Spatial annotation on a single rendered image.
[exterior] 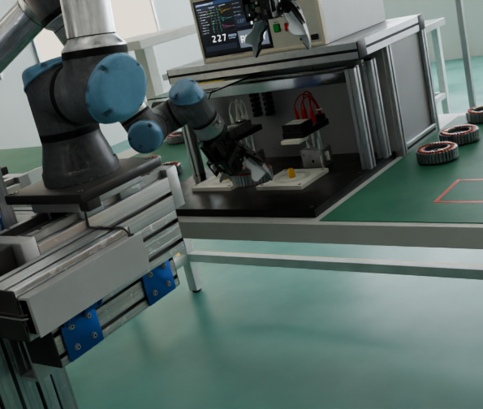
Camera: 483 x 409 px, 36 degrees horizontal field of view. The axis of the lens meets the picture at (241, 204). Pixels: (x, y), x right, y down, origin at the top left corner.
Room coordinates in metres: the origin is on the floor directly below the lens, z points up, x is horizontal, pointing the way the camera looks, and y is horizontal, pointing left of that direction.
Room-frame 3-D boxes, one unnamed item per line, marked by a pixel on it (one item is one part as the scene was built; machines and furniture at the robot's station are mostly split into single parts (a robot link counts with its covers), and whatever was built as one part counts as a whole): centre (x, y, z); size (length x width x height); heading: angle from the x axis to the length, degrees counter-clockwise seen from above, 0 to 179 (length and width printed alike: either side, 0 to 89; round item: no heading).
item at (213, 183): (2.16, 0.03, 0.78); 0.15 x 0.15 x 0.01; 50
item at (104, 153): (1.44, 0.29, 1.09); 0.15 x 0.15 x 0.10
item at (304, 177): (2.01, -0.16, 0.78); 0.15 x 0.15 x 0.01; 50
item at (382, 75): (2.28, -0.23, 0.92); 0.66 x 0.01 x 0.30; 50
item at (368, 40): (2.33, -0.27, 1.09); 0.68 x 0.44 x 0.05; 50
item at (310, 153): (2.12, -0.25, 0.80); 0.07 x 0.05 x 0.06; 50
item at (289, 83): (2.16, -0.13, 1.03); 0.62 x 0.01 x 0.03; 50
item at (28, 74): (1.43, 0.29, 1.20); 0.13 x 0.12 x 0.14; 44
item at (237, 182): (1.92, -0.05, 0.84); 0.11 x 0.11 x 0.04
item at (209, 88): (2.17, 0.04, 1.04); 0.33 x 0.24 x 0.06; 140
